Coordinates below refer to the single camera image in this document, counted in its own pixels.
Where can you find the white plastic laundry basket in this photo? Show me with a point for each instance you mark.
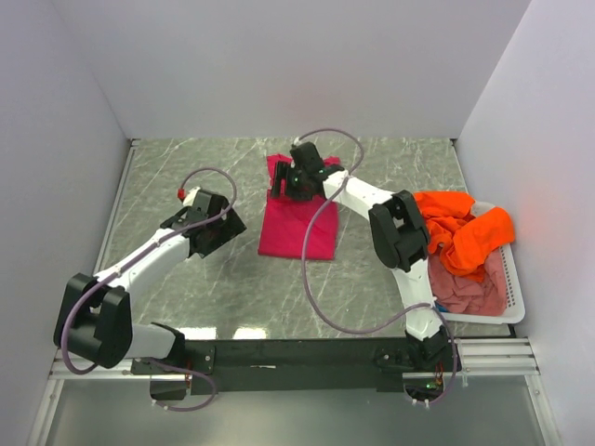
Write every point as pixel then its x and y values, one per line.
pixel 511 313

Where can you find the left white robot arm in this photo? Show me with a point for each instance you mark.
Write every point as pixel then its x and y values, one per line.
pixel 95 316

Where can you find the orange t shirt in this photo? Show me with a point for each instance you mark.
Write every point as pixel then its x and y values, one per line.
pixel 461 240

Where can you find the magenta t shirt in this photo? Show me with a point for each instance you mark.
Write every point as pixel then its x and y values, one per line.
pixel 285 223

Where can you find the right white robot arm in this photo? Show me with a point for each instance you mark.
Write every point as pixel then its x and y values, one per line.
pixel 400 240

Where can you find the black base beam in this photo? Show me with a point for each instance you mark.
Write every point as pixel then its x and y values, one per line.
pixel 380 363

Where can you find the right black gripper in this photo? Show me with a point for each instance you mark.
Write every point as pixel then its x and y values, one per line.
pixel 284 170

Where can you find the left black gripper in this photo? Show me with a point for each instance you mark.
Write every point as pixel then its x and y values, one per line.
pixel 231 226

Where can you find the salmon pink t shirt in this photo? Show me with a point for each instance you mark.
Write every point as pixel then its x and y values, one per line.
pixel 461 295

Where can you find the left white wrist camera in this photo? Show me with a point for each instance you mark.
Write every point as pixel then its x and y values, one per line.
pixel 187 197

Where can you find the blue t shirt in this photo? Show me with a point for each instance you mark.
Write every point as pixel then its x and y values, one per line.
pixel 441 308

